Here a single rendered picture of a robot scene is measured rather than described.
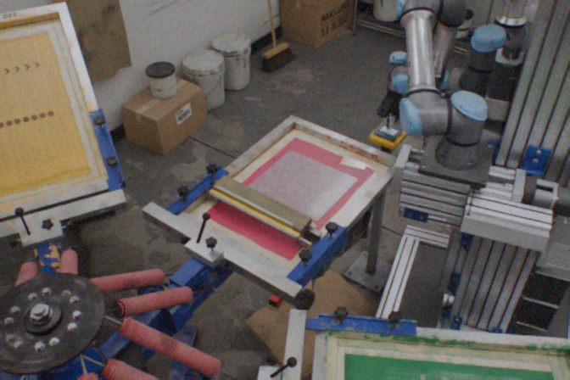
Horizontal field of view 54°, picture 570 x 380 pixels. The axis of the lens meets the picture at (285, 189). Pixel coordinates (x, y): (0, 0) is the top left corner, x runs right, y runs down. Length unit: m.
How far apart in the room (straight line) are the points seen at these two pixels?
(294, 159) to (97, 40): 1.87
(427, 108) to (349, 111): 2.63
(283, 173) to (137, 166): 1.87
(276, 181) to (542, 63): 1.07
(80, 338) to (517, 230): 1.32
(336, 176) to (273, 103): 2.26
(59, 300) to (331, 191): 1.15
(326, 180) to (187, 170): 1.78
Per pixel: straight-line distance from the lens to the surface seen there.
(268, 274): 1.85
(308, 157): 2.43
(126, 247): 3.49
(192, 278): 1.88
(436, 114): 1.84
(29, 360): 1.49
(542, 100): 2.02
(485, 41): 2.28
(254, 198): 2.09
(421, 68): 1.91
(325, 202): 2.21
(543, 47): 1.93
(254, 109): 4.46
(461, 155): 1.93
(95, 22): 3.83
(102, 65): 3.95
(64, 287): 1.59
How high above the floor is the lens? 2.46
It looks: 42 degrees down
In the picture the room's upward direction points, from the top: 1 degrees counter-clockwise
